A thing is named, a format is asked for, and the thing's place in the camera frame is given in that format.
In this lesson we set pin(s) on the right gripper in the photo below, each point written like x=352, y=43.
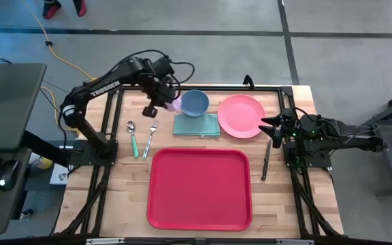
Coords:
x=289, y=131

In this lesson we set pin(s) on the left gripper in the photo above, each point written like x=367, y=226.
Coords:
x=162, y=92

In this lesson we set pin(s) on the lilac mug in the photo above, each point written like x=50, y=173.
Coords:
x=175, y=105

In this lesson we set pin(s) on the pink plate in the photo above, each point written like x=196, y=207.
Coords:
x=240, y=115

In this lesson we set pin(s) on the blue bowl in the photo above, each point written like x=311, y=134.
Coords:
x=194, y=102

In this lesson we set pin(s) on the teal cloth napkin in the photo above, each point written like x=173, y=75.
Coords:
x=196, y=126

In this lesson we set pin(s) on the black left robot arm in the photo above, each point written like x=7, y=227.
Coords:
x=104, y=88

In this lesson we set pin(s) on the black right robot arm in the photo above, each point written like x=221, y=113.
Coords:
x=352, y=134

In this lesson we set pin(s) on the red plastic tray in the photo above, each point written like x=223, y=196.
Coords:
x=199, y=190

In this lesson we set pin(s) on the black table clamp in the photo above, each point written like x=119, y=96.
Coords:
x=248, y=81

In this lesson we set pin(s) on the white box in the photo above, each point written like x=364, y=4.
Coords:
x=59, y=175

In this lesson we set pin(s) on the yellow white object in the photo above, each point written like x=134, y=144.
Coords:
x=43, y=162

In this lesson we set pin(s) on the person's foot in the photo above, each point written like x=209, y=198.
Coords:
x=80, y=7
x=51, y=8

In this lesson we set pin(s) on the grey desk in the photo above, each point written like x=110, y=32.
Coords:
x=9, y=105

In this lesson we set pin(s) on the black computer mouse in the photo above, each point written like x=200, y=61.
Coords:
x=8, y=173

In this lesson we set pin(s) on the black caster wheel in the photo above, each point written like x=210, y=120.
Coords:
x=27, y=213

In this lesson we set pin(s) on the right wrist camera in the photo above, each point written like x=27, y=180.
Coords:
x=288, y=114

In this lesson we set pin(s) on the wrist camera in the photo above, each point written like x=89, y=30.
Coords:
x=288, y=114
x=163, y=68

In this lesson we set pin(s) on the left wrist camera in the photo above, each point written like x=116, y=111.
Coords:
x=163, y=68

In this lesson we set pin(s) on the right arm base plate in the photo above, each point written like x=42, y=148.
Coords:
x=318, y=160

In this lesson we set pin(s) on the black aluminium table frame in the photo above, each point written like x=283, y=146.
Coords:
x=216, y=88

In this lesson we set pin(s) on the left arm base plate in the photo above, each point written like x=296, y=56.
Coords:
x=80, y=158

